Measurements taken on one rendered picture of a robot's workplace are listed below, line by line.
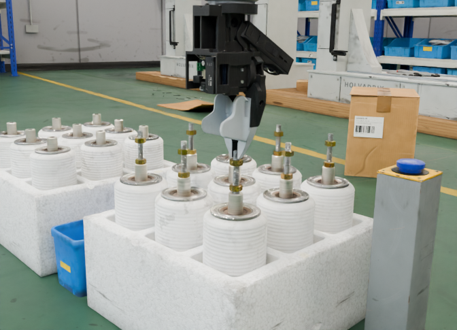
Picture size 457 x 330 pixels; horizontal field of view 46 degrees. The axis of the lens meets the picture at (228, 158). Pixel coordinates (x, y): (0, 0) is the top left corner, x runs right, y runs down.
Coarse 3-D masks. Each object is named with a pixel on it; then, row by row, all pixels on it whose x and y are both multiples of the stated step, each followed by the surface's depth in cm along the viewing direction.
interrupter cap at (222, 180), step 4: (216, 176) 97; (220, 176) 97; (224, 176) 97; (244, 176) 97; (248, 176) 97; (216, 180) 94; (220, 180) 94; (224, 180) 95; (244, 180) 95; (248, 180) 95; (252, 180) 95; (220, 184) 92; (224, 184) 92; (228, 184) 92; (244, 184) 92; (248, 184) 92; (252, 184) 93
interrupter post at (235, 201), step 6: (240, 192) 79; (228, 198) 78; (234, 198) 77; (240, 198) 78; (228, 204) 78; (234, 204) 78; (240, 204) 78; (228, 210) 78; (234, 210) 78; (240, 210) 78
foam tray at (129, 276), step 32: (96, 224) 94; (352, 224) 99; (96, 256) 95; (128, 256) 88; (160, 256) 81; (192, 256) 81; (288, 256) 81; (320, 256) 83; (352, 256) 91; (96, 288) 97; (128, 288) 89; (160, 288) 82; (192, 288) 77; (224, 288) 71; (256, 288) 73; (288, 288) 79; (320, 288) 85; (352, 288) 93; (128, 320) 91; (160, 320) 84; (192, 320) 78; (224, 320) 72; (256, 320) 75; (288, 320) 80; (320, 320) 87; (352, 320) 95
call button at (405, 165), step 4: (400, 160) 79; (404, 160) 79; (408, 160) 79; (412, 160) 79; (416, 160) 79; (396, 164) 79; (400, 164) 78; (404, 164) 77; (408, 164) 77; (412, 164) 77; (416, 164) 77; (420, 164) 77; (424, 164) 78; (400, 168) 79; (404, 168) 77; (408, 168) 77; (412, 168) 77; (416, 168) 77; (420, 168) 77; (408, 172) 78; (412, 172) 77; (416, 172) 77; (420, 172) 78
